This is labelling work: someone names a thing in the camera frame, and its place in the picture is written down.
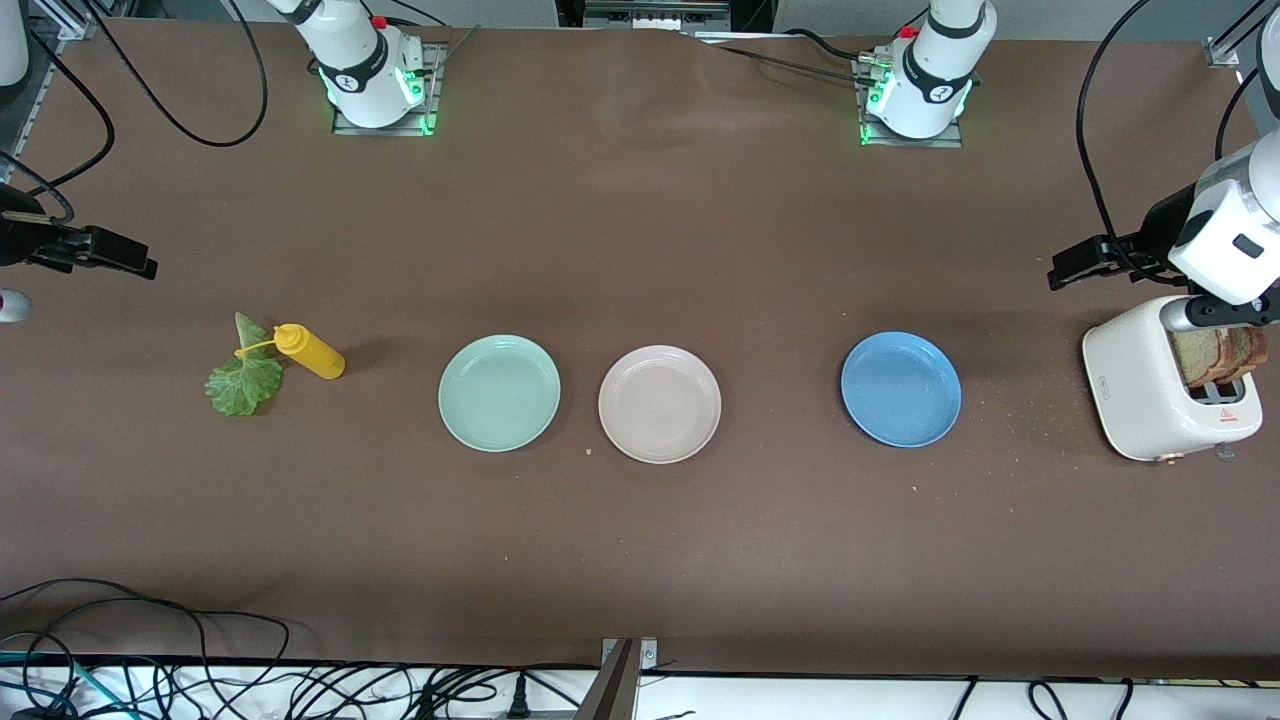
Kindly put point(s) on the aluminium extrusion profile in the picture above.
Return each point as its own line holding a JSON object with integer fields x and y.
{"x": 1222, "y": 50}
{"x": 60, "y": 20}

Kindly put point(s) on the black and grey equipment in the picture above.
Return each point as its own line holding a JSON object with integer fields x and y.
{"x": 655, "y": 12}

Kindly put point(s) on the yellow mustard squeeze bottle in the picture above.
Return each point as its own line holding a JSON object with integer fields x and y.
{"x": 315, "y": 358}

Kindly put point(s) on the green lettuce leaf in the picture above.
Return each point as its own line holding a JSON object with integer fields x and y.
{"x": 240, "y": 385}

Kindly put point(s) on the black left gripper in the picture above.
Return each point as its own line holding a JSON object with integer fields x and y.
{"x": 1160, "y": 228}

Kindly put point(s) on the dark metal pole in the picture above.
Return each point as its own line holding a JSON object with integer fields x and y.
{"x": 610, "y": 695}

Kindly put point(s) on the white two-slot toaster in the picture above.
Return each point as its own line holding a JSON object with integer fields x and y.
{"x": 1130, "y": 380}

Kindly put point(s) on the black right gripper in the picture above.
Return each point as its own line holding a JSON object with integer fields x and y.
{"x": 18, "y": 238}

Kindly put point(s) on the brown bread slice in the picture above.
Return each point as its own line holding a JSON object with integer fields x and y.
{"x": 1195, "y": 355}
{"x": 1245, "y": 350}

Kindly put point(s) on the blue plate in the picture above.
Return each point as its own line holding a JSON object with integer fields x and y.
{"x": 900, "y": 390}

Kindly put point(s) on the black power plug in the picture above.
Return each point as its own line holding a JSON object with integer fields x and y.
{"x": 518, "y": 700}

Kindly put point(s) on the beige plate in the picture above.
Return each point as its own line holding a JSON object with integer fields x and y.
{"x": 660, "y": 404}

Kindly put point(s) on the mint green plate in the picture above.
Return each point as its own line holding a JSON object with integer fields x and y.
{"x": 500, "y": 393}

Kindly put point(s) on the small metal bracket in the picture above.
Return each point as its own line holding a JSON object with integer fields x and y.
{"x": 648, "y": 655}

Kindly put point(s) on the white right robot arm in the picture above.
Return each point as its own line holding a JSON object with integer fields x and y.
{"x": 360, "y": 60}

